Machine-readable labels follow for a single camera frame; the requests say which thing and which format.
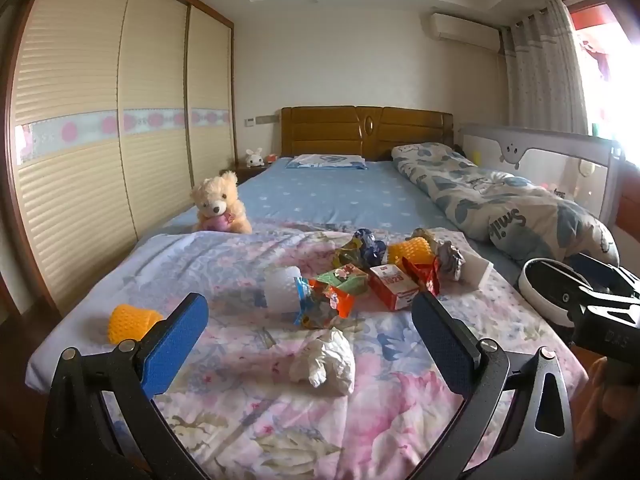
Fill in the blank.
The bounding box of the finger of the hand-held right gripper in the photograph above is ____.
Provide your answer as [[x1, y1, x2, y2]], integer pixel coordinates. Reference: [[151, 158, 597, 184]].
[[547, 280, 640, 318], [567, 252, 640, 291]]

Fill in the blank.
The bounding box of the brown wooden furniture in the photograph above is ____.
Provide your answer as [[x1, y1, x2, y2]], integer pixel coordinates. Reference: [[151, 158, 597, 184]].
[[615, 160, 640, 231]]

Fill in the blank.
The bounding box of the grey dotted curtain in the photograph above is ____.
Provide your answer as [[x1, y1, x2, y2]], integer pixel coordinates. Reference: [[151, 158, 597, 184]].
[[501, 0, 591, 136]]

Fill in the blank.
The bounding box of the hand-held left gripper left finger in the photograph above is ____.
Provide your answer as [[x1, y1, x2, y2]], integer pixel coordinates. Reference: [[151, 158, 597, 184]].
[[41, 292, 211, 480]]

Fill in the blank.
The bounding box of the beige teddy bear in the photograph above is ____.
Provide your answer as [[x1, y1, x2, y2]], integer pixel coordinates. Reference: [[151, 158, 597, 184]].
[[190, 170, 253, 235]]

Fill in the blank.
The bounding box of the pink floral blanket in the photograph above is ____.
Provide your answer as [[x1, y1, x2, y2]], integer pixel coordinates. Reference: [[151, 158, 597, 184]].
[[30, 220, 588, 480]]

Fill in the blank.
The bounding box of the blue white printed quilt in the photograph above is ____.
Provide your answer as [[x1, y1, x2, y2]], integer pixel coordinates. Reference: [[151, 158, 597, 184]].
[[391, 142, 621, 266]]

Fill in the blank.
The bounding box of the brown wooden headboard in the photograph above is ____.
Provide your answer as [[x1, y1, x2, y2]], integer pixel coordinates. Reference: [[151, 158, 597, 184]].
[[280, 105, 455, 163]]

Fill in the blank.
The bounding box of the bright window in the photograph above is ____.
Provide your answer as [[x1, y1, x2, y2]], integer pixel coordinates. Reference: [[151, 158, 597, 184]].
[[575, 0, 640, 136]]

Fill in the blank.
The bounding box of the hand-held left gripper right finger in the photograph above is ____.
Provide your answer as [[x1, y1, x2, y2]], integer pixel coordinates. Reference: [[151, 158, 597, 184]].
[[411, 290, 576, 480]]

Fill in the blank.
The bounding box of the cream sliding door wardrobe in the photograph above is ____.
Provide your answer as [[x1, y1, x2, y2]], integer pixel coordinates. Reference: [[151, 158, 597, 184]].
[[10, 0, 236, 311]]

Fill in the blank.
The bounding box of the colourful snack wrapper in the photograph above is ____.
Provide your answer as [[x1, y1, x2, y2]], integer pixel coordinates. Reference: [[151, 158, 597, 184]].
[[292, 276, 356, 331]]

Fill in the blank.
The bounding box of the blue white pillow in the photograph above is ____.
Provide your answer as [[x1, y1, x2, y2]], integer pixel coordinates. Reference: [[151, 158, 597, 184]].
[[286, 154, 367, 171]]

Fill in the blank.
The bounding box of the red and white carton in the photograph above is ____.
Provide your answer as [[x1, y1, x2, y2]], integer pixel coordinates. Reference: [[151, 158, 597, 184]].
[[369, 262, 420, 311]]

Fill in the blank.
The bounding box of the blue snack wrapper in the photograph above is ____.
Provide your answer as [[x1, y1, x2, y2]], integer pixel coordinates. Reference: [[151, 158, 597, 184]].
[[352, 228, 388, 267]]

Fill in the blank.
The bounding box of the white foam block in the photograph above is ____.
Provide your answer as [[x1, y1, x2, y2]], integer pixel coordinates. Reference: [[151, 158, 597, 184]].
[[457, 252, 496, 288]]

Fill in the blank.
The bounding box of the white wall air conditioner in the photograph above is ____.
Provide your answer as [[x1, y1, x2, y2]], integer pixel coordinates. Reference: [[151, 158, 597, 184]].
[[427, 12, 502, 52]]

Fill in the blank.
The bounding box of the bed with blue sheet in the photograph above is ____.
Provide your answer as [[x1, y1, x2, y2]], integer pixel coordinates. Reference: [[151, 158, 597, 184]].
[[135, 157, 526, 281]]

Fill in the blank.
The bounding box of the green cartoon snack wrapper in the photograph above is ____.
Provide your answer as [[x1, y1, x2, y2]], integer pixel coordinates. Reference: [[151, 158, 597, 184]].
[[320, 263, 370, 293]]

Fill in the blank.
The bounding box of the white foam fruit net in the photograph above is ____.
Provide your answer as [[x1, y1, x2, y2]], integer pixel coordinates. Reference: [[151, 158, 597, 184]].
[[263, 266, 303, 313]]

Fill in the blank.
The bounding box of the grey white bed guard rail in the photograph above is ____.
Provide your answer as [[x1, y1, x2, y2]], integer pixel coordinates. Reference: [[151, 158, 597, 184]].
[[457, 122, 623, 226]]

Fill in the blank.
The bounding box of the yellow snack wrapper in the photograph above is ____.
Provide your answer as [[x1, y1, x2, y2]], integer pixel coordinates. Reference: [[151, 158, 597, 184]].
[[332, 240, 366, 268]]

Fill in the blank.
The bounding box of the dark wooden nightstand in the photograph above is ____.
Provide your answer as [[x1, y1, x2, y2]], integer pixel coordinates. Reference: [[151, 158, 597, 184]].
[[235, 162, 271, 183]]

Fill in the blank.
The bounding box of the yellow foam fruit net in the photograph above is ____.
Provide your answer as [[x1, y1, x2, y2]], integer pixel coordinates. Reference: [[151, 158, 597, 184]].
[[387, 237, 435, 267], [109, 304, 165, 346]]

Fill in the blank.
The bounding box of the white tissue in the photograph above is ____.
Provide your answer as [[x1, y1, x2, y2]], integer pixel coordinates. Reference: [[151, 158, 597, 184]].
[[289, 327, 357, 397]]

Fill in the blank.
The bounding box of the silver wrapper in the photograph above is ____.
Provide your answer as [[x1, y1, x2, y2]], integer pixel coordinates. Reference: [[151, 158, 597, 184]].
[[436, 240, 467, 281]]

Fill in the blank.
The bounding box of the white trash bin black bag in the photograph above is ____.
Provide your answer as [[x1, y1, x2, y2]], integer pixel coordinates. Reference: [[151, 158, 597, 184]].
[[518, 258, 583, 332]]

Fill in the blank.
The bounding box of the red snack wrapper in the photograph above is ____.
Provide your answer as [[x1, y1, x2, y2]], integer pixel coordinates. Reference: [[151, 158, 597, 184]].
[[402, 255, 442, 297]]

